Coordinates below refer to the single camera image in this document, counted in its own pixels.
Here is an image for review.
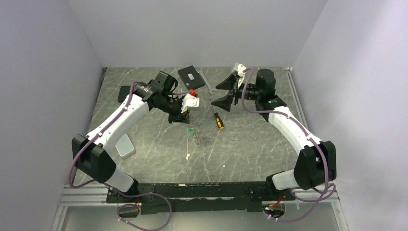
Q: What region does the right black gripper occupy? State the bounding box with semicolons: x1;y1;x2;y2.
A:
211;75;261;112

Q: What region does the metal disc with keyrings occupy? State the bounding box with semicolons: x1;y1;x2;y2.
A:
188;114;210;146

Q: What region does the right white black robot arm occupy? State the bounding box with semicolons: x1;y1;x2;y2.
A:
211;68;336;200

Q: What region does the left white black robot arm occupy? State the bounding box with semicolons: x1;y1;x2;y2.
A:
70;71;200;202

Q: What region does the yellow black screwdriver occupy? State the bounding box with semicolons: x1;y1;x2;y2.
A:
210;98;224;130

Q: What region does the black rectangular box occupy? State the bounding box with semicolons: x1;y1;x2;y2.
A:
178;65;205;90

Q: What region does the silver open-end wrench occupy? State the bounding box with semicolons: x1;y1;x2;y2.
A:
195;67;217;95

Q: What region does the black flat tray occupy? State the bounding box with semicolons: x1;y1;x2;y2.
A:
117;85;130;103

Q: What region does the grey white rectangular box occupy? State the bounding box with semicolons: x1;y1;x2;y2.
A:
115;134;136;158

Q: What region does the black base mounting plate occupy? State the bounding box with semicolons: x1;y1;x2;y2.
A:
106;181;294;215

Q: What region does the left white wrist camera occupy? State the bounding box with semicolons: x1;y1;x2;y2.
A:
181;89;200;113

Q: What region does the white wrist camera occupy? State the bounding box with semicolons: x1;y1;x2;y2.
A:
232;63;247;89
181;89;200;113

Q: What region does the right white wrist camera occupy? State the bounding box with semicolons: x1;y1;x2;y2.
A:
232;63;247;89

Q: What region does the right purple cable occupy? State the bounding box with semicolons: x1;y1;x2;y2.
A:
241;67;336;223

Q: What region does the purple cable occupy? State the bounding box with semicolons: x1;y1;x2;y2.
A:
67;81;195;231
241;67;336;223

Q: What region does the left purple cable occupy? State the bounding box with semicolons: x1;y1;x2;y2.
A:
67;81;195;231

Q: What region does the aluminium extrusion rail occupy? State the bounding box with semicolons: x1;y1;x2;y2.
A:
60;181;320;205

